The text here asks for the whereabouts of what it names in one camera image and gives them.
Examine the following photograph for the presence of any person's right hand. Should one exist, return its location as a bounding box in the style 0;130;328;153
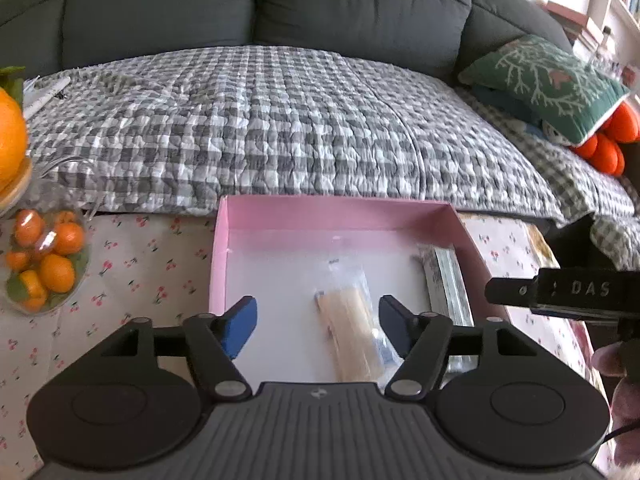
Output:
599;342;640;472

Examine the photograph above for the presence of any grey checked quilted blanket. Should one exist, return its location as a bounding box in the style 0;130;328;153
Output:
22;45;640;271

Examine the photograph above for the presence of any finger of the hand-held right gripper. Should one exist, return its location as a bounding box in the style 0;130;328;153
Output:
531;306;640;322
485;267;640;310

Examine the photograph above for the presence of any clear bottle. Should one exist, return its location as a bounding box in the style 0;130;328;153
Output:
596;25;617;63

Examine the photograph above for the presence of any green patterned pillow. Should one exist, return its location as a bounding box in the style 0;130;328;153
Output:
457;35;631;146

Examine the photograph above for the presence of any dark grey sofa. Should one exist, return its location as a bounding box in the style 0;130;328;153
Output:
0;0;576;81

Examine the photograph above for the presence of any large orange with leaves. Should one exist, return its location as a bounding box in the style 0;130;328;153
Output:
0;66;29;201

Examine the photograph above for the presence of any pile of small oranges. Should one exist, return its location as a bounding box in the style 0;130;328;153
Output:
5;210;88;312

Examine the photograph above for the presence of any glass jar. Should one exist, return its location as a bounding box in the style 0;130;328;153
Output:
0;157;101;317

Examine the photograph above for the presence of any blue white plush toy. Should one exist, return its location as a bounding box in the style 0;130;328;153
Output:
472;85;571;147

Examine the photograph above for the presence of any black cable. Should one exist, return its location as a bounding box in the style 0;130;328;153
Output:
602;422;640;445

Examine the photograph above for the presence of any silver foil snack packet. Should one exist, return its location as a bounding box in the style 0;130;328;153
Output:
417;242;476;373

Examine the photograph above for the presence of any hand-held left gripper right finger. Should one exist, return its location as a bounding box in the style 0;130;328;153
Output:
378;294;538;401

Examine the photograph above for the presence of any clear packet of cream biscuits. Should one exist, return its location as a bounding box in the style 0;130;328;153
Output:
312;255;403;383

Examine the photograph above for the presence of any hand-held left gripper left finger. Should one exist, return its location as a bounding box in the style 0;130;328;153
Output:
100;296;258;403

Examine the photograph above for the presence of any orange plush toy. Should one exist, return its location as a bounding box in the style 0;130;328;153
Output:
570;102;640;177

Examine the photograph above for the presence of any pink cardboard box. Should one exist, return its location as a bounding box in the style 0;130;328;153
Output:
207;196;511;382

